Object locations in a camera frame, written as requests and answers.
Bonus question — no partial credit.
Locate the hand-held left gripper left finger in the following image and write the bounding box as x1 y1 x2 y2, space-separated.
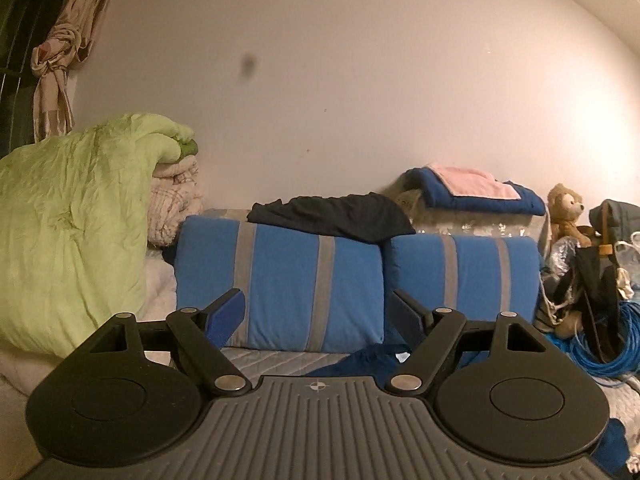
80 287 253 396

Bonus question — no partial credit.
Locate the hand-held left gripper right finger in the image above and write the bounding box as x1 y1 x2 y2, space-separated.
385 289 553 396

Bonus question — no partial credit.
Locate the dark blue garment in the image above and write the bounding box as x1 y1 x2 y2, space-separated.
297 342 632 476

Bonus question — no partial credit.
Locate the blue grey-striped pillow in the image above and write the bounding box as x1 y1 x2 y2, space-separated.
382 234 543 348
172 215 386 353

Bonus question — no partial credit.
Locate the grey quilted mattress pad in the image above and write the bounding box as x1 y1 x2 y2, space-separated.
220 345 640 441

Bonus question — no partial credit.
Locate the silver patterned bedding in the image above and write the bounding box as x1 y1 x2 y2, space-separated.
385 185 551 241

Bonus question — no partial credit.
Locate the black garment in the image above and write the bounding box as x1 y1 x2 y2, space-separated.
246 192 417 244

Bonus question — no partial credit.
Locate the cream plaid blanket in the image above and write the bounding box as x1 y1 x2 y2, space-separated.
147 155 205 248

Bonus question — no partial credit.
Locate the folded blue blanket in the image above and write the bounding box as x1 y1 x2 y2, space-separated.
404 165 547 216

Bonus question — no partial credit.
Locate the pink towel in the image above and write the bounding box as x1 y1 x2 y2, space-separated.
425 162 522 201

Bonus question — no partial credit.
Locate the green quilt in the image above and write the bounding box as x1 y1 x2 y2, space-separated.
0 112 200 358

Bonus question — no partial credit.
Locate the black bag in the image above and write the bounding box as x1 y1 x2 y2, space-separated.
550 245 626 361

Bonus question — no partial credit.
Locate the brown teddy bear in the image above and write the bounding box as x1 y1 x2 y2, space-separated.
546 183 593 248

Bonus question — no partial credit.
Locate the cream cloth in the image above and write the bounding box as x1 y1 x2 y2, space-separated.
616 267 635 301

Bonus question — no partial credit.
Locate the grey backpack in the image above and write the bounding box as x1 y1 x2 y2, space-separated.
588 199 640 256

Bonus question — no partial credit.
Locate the white plastic bag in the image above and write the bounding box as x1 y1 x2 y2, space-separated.
614 232 640 291

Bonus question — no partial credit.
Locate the pink patterned curtain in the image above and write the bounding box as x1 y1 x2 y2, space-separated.
30 0 121 143

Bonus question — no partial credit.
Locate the dark window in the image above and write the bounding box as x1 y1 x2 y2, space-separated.
0 0 81 156

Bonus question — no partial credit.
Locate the white rope-handled bag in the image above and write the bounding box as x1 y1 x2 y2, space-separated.
535 275 583 338

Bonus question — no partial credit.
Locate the blue cable coil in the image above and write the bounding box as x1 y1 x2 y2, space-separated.
545 300 640 381

